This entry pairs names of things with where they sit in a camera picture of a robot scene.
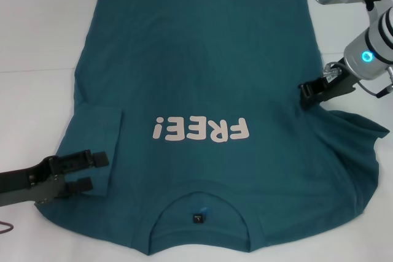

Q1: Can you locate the teal shirt with FREE print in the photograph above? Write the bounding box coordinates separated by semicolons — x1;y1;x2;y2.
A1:
33;0;391;245

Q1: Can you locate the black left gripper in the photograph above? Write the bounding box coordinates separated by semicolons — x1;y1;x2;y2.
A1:
0;149;111;210

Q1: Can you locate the grey right gripper cable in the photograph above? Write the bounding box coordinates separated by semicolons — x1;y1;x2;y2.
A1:
322;61;393;98

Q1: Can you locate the silver right camera mount bracket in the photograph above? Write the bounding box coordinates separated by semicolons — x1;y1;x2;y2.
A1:
365;0;387;19

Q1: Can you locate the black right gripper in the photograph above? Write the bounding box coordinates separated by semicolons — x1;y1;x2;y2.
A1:
298;57;359;109

